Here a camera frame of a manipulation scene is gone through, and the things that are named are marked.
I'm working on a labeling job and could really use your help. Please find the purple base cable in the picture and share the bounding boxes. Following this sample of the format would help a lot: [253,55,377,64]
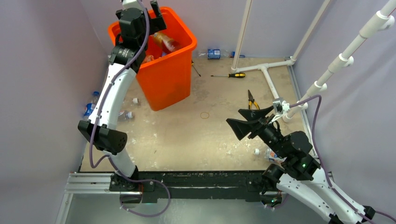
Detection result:
[119,179,171,217]

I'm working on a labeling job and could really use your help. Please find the white pvc pipe frame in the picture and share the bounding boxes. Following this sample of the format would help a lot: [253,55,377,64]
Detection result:
[230,0,396,123]

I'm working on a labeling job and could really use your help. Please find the small clear white-cap bottle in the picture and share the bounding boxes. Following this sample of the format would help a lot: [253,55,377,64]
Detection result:
[118,110,134,121]

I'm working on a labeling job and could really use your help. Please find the wide clear plastic bottle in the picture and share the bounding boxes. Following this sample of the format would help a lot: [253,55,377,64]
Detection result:
[123,98,140,106]

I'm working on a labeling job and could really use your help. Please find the yellow black screwdriver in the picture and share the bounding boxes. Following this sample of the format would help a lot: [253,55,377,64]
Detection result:
[211,73,246,78]

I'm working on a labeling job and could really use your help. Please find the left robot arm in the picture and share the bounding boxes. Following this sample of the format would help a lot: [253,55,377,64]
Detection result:
[78,0,167,191]

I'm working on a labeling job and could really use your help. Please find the crushed orange label bottle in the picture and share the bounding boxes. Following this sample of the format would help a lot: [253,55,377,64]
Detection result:
[142,55,156,64]

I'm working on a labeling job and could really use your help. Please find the pepsi label bottle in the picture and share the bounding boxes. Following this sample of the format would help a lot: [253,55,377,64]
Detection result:
[83,91,100,120]

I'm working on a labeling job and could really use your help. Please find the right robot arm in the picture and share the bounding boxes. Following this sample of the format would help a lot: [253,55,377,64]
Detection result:
[226,106,376,224]

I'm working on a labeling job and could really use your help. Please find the yellow handle pliers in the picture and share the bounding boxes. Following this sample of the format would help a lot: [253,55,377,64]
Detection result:
[248,90,260,110]

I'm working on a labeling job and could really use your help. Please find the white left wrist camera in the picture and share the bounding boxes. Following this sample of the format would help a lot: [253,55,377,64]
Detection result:
[121,0,143,10]

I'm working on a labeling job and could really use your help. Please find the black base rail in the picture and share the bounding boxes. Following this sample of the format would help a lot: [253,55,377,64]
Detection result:
[108,170,288,205]

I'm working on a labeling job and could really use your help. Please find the orange plastic bin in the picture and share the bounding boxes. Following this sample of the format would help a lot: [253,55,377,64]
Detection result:
[108,7,197,111]

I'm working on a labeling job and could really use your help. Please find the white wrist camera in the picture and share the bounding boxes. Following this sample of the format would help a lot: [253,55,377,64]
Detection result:
[121,0,143,10]
[270,98,290,124]

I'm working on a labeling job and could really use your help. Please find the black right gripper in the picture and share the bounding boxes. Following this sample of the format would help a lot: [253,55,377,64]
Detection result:
[226,105,287,158]

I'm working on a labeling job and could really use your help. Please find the small label clear bottle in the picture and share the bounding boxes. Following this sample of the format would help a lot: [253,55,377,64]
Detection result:
[254,148,286,164]

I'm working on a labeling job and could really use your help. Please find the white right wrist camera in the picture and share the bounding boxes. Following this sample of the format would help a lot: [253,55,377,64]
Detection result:
[270,98,290,124]

